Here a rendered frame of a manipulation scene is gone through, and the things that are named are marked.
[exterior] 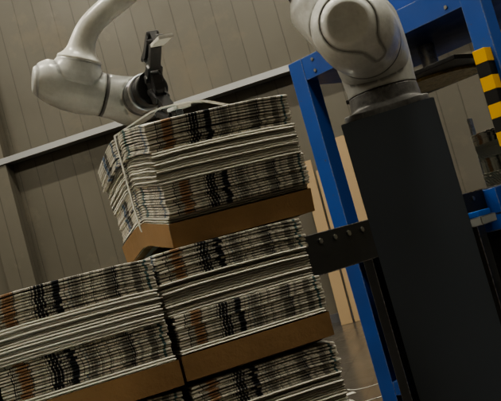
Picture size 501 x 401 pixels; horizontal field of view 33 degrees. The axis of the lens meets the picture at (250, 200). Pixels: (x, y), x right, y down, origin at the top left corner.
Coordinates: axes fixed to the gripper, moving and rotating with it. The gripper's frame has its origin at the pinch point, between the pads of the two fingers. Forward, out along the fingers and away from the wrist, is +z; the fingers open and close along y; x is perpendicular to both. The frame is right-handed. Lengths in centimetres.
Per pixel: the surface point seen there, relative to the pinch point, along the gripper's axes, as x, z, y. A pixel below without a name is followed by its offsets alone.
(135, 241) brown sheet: 15.1, -4.1, 31.2
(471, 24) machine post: -143, -86, -12
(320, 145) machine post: -111, -161, 15
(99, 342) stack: 31, 20, 45
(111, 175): 15.4, -8.4, 17.1
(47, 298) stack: 37, 21, 36
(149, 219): 14.4, 8.1, 27.7
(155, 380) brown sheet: 24, 22, 54
